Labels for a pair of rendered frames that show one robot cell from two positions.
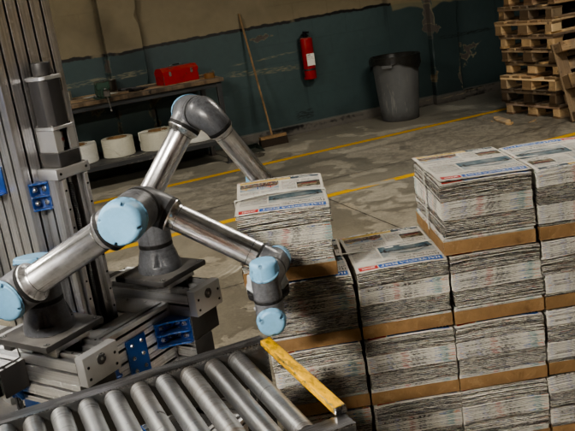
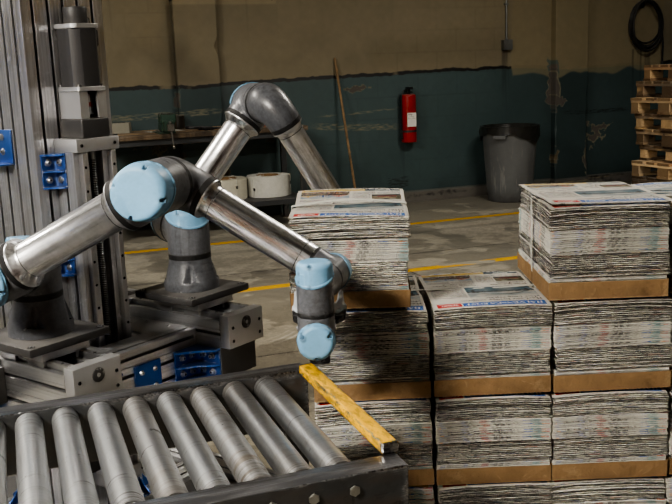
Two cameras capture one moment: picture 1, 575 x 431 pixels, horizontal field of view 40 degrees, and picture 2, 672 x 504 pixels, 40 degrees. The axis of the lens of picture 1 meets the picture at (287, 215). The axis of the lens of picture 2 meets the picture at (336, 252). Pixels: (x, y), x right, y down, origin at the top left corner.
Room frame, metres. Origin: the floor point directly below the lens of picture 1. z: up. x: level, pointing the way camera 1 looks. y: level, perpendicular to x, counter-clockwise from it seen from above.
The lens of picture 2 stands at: (0.16, -0.02, 1.40)
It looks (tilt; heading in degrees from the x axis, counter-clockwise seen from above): 11 degrees down; 2
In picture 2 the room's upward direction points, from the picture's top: 2 degrees counter-clockwise
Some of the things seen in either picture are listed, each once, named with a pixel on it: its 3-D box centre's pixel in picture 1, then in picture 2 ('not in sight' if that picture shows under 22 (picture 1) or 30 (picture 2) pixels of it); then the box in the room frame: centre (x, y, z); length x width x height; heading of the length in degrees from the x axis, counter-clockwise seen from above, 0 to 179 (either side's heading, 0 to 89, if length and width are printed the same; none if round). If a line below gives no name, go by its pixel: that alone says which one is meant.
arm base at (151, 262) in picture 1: (157, 254); (190, 269); (2.63, 0.46, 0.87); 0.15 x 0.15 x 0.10
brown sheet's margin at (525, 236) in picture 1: (471, 225); (587, 272); (2.48, -0.59, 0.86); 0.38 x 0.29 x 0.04; 2
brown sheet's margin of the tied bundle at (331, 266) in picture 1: (289, 265); (350, 292); (2.34, 0.02, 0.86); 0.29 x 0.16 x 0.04; 90
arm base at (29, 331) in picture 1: (46, 311); (39, 310); (2.22, 0.75, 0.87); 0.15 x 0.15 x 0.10
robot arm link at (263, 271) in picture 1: (267, 278); (317, 286); (1.95, 0.08, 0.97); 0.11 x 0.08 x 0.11; 167
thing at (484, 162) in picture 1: (467, 162); (588, 192); (2.49, -0.60, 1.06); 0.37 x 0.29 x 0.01; 2
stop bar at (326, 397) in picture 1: (299, 372); (343, 403); (1.72, 0.02, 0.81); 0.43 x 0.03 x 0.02; 21
